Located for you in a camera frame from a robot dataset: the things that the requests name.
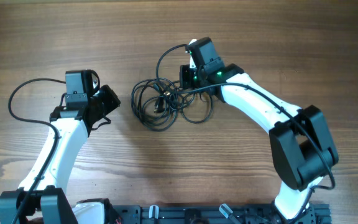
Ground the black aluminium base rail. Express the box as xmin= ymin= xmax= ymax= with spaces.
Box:
xmin=104 ymin=203 xmax=332 ymax=224

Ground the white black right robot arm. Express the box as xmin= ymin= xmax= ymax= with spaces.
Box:
xmin=180 ymin=37 xmax=339 ymax=223

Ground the black HDMI cable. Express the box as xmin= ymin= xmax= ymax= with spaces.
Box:
xmin=131 ymin=77 xmax=186 ymax=132

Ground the black USB cable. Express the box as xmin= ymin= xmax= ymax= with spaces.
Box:
xmin=166 ymin=86 xmax=214 ymax=124

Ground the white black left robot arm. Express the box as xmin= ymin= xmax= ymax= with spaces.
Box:
xmin=0 ymin=70 xmax=122 ymax=223

